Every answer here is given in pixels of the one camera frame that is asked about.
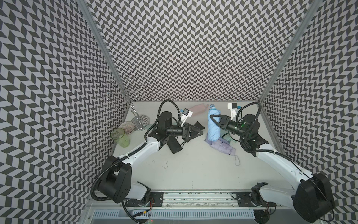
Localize mint green sleeved umbrella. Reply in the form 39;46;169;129
222;133;232;142

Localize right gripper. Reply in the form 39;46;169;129
209;115;248;138

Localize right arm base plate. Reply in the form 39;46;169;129
231;191;277;209

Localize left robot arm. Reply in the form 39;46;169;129
90;107;204;205

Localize ribbed glass bowl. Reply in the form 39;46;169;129
119;121;135;135

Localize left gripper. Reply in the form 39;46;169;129
166;122;203;141

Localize pink sleeved umbrella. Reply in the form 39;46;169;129
189;104;209;117

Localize green drinking glass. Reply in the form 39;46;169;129
110;128;130;147

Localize wire glass rack stand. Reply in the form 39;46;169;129
102;78;150;131

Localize lavender sleeved umbrella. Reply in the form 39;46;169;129
211;140;241;166

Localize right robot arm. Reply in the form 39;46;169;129
208;102;335;223

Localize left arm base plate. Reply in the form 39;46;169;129
125;191;164;207

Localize blue sleeved umbrella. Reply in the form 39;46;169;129
207;104;221;142

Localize black sleeved umbrella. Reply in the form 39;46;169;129
167;136;183;155
194;121;205;130

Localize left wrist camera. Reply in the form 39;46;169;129
180;108;193;126

